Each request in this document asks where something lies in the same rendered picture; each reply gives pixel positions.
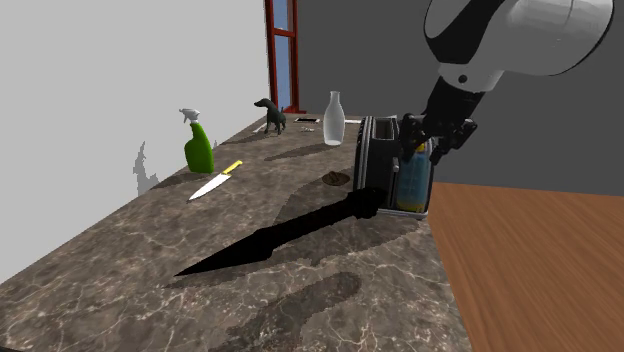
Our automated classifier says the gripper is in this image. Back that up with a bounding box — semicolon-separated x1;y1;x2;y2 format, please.
398;76;487;166

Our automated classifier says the blue bottle with yellow cap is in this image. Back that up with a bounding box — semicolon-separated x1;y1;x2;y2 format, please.
394;142;433;214

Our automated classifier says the black toaster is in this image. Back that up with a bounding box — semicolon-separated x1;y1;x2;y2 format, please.
353;115;435;221

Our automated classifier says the clear glass bottle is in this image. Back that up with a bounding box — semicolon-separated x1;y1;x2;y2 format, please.
322;90;346;147

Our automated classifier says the brown round coaster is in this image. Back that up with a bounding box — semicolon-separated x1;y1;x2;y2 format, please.
321;170;352;187

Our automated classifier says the black dog figure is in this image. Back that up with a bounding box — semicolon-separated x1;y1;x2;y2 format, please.
253;97;288;136

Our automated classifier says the red-framed window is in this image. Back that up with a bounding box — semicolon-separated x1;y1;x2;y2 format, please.
264;0;301;115

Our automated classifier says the green spray bottle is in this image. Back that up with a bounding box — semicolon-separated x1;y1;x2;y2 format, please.
178;108;216;175

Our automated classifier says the yellow-handled kitchen knife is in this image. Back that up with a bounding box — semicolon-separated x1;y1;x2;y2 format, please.
187;159;244;203

